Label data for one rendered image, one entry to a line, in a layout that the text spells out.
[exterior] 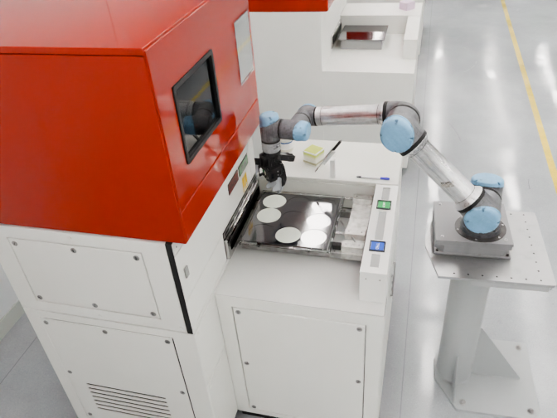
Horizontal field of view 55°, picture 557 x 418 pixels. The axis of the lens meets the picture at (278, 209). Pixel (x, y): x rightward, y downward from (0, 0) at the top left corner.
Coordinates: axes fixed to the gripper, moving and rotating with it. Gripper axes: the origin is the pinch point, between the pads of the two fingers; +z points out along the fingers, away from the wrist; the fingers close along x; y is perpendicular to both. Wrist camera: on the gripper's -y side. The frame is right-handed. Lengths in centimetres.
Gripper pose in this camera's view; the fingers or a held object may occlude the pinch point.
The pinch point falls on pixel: (279, 190)
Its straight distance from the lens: 220.3
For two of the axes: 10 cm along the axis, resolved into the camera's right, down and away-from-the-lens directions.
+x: 6.7, 3.9, -6.3
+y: -7.4, 4.4, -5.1
